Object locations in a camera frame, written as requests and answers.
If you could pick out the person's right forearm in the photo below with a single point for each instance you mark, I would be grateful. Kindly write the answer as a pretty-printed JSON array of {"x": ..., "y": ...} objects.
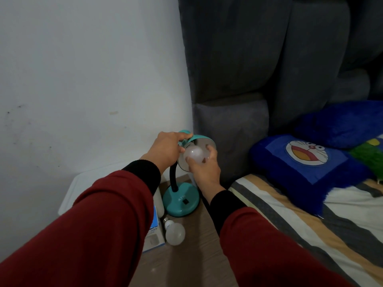
[{"x": 263, "y": 248}]

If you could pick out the teal gooseneck desk lamp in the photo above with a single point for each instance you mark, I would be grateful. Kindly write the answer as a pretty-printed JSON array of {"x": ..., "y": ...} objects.
[{"x": 182, "y": 200}]

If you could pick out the person's left forearm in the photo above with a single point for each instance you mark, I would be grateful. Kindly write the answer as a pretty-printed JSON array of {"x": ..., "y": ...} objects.
[{"x": 89, "y": 230}]

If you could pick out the person's left thumb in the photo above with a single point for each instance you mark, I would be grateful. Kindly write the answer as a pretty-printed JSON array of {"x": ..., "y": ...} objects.
[{"x": 182, "y": 149}]

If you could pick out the grey upholstered headboard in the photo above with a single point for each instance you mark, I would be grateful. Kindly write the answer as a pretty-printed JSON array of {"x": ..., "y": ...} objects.
[{"x": 269, "y": 71}]

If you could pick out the blue fluffy pillow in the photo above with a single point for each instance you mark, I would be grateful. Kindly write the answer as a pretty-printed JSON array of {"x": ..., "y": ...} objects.
[{"x": 341, "y": 124}]

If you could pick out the person's right thumb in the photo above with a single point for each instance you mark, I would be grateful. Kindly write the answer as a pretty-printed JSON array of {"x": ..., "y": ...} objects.
[{"x": 194, "y": 161}]

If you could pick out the person's right hand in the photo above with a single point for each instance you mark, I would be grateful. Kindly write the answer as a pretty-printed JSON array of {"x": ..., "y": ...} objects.
[{"x": 206, "y": 171}]

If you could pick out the person's left hand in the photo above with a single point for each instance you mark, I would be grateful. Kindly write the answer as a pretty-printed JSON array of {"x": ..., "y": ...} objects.
[{"x": 164, "y": 149}]

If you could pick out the striped bed sheet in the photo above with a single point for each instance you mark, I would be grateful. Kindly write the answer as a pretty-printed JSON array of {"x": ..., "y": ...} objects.
[{"x": 314, "y": 233}]

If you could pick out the blue cartoon cat pillow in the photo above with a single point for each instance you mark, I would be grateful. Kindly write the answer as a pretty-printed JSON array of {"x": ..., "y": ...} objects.
[{"x": 308, "y": 170}]

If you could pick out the blue white bulb box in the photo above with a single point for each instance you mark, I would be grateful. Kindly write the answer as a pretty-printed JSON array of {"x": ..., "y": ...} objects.
[{"x": 154, "y": 233}]

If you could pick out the green fluffy pillow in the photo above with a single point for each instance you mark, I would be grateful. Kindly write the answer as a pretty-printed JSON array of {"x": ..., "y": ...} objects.
[{"x": 368, "y": 155}]

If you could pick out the white light bulb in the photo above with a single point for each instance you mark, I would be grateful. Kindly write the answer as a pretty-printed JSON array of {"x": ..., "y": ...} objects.
[
  {"x": 174, "y": 231},
  {"x": 195, "y": 154}
]

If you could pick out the white storage box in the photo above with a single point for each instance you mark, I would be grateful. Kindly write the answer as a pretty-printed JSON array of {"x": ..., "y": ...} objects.
[{"x": 89, "y": 183}]

